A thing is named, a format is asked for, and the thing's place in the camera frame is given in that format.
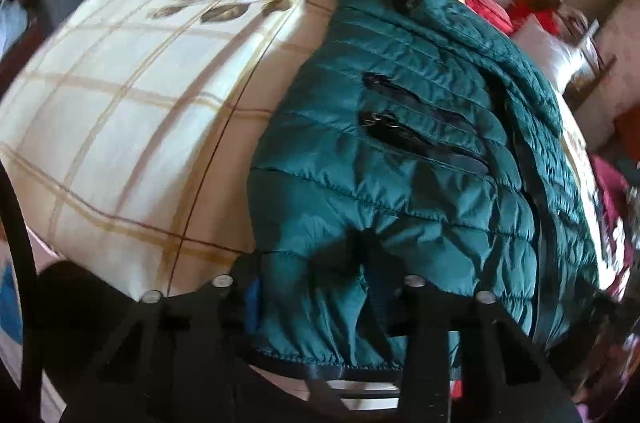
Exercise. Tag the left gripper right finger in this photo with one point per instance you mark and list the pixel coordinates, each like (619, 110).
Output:
(425, 384)

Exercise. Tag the magenta blanket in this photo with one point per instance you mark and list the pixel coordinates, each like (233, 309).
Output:
(612, 188)

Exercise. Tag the green quilted puffer jacket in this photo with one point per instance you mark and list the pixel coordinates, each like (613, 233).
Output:
(416, 139)

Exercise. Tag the cream floral checked bedspread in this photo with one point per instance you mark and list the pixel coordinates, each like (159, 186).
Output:
(126, 145)

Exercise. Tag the red ruffled pillow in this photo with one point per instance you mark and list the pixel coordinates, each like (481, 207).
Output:
(493, 13)

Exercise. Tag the white pillow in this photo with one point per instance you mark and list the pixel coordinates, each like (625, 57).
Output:
(558, 60)

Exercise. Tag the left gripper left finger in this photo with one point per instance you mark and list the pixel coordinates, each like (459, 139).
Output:
(245, 298)

